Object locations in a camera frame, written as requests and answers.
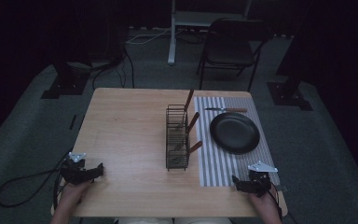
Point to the person's right hand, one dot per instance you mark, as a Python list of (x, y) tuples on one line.
[(264, 203)]

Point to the black round plate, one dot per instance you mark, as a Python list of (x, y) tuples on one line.
[(234, 133)]

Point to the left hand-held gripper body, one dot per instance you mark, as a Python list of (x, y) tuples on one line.
[(74, 174)]

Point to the black stand base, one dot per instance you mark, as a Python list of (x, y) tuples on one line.
[(287, 95), (65, 84)]

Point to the black folding chair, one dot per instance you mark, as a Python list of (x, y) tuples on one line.
[(230, 46)]

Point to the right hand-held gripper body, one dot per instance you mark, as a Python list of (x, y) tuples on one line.
[(259, 180)]

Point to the person's left hand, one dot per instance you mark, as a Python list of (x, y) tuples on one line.
[(76, 193)]

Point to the white metal desk frame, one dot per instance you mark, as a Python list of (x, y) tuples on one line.
[(180, 18)]

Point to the grey white striped placemat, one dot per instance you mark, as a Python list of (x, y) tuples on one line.
[(211, 168)]

